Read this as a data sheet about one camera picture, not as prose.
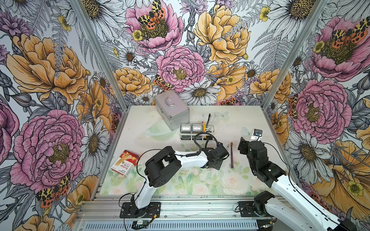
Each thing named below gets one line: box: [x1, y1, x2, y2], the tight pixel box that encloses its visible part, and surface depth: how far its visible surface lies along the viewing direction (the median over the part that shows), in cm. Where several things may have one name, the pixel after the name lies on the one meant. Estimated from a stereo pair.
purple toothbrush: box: [230, 141, 234, 169], surface depth 96 cm
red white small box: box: [110, 149, 140, 178], surface depth 89 cm
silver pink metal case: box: [153, 89, 190, 132], surface depth 104 cm
